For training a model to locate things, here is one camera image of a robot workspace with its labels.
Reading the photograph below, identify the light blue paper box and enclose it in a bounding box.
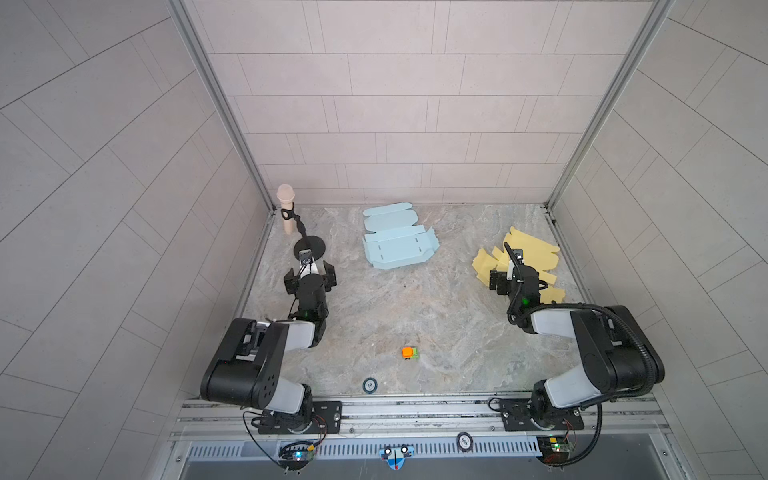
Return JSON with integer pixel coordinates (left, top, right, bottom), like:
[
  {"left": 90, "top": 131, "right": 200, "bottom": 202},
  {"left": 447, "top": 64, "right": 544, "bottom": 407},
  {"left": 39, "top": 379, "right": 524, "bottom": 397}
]
[{"left": 363, "top": 202, "right": 440, "bottom": 270}]

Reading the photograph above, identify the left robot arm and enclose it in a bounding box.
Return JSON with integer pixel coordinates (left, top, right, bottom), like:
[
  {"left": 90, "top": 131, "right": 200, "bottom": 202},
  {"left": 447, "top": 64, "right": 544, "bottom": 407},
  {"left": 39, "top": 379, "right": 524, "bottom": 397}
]
[{"left": 200, "top": 262, "right": 337, "bottom": 429}]

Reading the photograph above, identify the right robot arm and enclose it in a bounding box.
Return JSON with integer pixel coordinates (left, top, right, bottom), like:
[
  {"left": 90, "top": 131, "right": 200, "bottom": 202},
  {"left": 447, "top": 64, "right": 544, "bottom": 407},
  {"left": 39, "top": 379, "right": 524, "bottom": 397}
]
[{"left": 488, "top": 263, "right": 665, "bottom": 427}]

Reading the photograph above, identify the yellow paper box stack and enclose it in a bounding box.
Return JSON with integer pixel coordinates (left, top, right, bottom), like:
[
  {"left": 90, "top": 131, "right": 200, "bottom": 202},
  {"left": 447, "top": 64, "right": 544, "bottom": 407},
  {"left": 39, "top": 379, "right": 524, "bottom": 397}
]
[{"left": 472, "top": 227, "right": 566, "bottom": 303}]

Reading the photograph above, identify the black microphone stand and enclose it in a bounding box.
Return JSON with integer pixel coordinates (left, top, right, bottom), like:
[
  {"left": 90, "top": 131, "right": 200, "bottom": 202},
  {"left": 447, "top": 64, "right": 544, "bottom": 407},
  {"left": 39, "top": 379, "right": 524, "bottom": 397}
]
[{"left": 280, "top": 207, "right": 326, "bottom": 260}]

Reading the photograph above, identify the beige microphone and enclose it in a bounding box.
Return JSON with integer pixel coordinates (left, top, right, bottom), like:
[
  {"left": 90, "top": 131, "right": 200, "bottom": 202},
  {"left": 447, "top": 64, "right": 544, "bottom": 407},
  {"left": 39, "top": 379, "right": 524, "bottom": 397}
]
[{"left": 276, "top": 184, "right": 296, "bottom": 235}]

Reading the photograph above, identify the orange green toy block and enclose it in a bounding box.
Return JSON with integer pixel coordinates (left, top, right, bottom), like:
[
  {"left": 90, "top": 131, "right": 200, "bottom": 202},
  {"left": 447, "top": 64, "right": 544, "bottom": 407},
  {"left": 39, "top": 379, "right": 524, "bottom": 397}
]
[{"left": 401, "top": 346, "right": 420, "bottom": 360}]

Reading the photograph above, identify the left green circuit board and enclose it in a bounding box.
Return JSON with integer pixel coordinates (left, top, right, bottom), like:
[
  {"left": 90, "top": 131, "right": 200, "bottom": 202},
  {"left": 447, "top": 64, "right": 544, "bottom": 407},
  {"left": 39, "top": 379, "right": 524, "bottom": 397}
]
[{"left": 279, "top": 441, "right": 317, "bottom": 471}]

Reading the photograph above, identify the green circuit board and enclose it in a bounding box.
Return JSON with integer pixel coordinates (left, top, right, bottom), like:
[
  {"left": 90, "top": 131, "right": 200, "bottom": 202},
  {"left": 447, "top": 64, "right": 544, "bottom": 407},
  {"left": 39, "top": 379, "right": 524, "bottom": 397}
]
[
  {"left": 536, "top": 436, "right": 574, "bottom": 465},
  {"left": 279, "top": 441, "right": 317, "bottom": 471}
]

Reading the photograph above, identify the round black white disc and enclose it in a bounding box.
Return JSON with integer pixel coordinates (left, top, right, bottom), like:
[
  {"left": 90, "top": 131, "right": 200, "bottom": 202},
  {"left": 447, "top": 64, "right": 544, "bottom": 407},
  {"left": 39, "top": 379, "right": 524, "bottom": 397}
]
[{"left": 456, "top": 432, "right": 474, "bottom": 453}]

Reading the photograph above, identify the right green circuit board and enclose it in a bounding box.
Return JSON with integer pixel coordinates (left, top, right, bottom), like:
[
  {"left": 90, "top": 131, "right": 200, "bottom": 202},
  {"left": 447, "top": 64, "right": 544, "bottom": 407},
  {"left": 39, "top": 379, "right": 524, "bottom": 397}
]
[{"left": 536, "top": 436, "right": 574, "bottom": 465}]

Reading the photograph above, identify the blue sticker marker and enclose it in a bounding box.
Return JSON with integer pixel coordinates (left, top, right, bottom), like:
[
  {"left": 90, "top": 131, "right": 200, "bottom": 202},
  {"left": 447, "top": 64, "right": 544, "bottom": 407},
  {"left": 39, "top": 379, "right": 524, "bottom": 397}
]
[{"left": 379, "top": 445, "right": 414, "bottom": 471}]

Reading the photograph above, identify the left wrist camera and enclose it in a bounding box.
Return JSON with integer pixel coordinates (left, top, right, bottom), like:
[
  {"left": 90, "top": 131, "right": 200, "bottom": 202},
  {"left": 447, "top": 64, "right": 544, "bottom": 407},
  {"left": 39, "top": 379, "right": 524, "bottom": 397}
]
[{"left": 298, "top": 249, "right": 314, "bottom": 270}]

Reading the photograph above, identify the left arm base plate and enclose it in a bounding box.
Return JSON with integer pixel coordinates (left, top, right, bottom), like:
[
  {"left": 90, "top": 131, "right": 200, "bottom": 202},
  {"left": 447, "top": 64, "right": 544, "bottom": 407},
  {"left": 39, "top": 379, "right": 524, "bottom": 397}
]
[{"left": 257, "top": 401, "right": 343, "bottom": 435}]

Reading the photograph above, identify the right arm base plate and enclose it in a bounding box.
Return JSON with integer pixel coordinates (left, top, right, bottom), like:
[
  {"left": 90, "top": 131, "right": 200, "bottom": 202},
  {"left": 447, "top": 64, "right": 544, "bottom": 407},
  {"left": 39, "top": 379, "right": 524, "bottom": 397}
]
[{"left": 495, "top": 398, "right": 585, "bottom": 432}]

